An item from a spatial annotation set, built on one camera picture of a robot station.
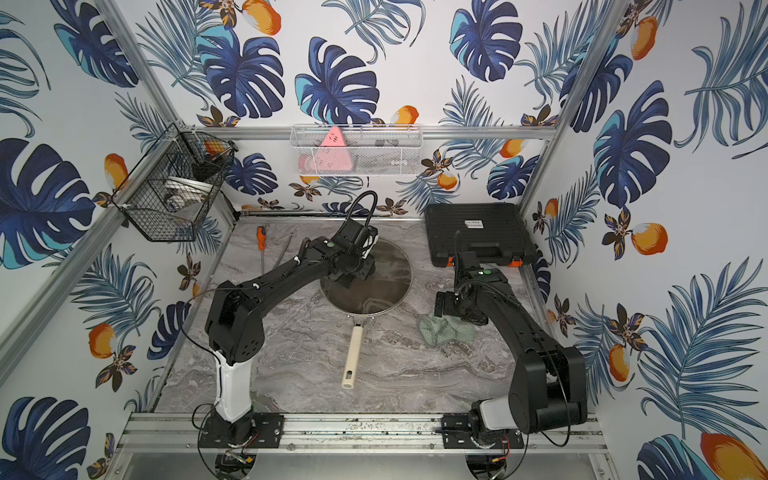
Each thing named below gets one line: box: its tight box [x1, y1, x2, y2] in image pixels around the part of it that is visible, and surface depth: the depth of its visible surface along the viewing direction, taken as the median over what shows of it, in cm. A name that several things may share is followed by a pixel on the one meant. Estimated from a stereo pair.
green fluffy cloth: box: [419, 314, 476, 346], surface depth 90 cm
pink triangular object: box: [320, 126, 347, 147], surface depth 90 cm
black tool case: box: [424, 203, 537, 267], surface depth 112 cm
